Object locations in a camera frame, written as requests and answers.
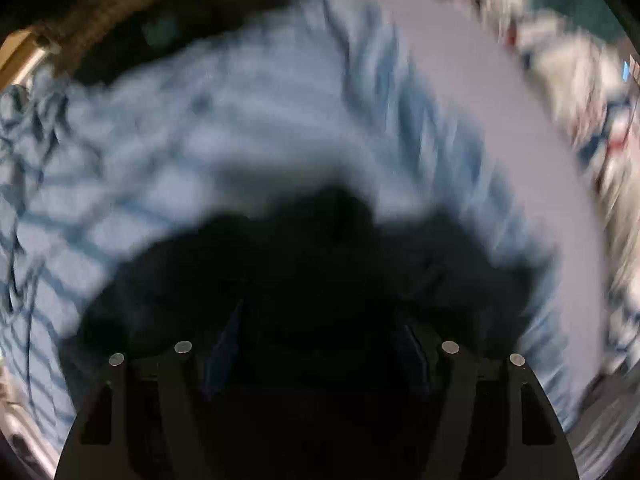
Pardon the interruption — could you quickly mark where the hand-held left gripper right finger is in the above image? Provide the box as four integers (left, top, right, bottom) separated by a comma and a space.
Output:
395, 312, 581, 480

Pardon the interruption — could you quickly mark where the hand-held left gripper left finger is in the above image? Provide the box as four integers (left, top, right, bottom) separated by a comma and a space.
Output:
54, 300, 246, 480

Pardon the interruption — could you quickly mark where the navy knit cardigan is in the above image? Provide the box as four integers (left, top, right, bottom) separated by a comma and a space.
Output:
57, 185, 556, 480

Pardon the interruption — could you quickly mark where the blue striped blanket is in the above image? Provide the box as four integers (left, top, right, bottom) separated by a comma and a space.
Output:
0, 0, 581, 461

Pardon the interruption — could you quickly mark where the grey bed sheet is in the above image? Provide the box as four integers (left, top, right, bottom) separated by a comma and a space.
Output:
310, 0, 611, 376

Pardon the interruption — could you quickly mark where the white red blue printed cloth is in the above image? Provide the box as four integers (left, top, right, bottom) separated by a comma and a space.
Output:
390, 0, 640, 371

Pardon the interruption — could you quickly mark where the wooden headboard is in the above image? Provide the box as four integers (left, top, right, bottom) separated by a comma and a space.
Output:
0, 30, 61, 91

